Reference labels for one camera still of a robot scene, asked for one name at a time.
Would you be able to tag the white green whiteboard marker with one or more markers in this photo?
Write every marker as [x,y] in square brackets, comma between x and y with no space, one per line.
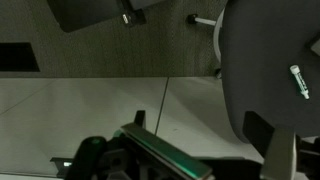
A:
[300,81]

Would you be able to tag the grey felt whiteboard eraser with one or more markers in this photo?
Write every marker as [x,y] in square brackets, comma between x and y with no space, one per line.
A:
[316,46]

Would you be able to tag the gripper left finger metal bar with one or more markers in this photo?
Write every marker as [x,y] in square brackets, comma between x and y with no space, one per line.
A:
[166,151]

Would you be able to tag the dark grey mat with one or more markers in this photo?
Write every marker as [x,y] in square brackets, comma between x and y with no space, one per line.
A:
[263,53]

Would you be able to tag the gripper right finger metal bar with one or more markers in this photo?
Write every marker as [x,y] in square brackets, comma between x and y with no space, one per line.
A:
[281,153]

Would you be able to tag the black rectangular floor mat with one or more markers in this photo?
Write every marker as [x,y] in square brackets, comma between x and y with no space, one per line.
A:
[16,56]

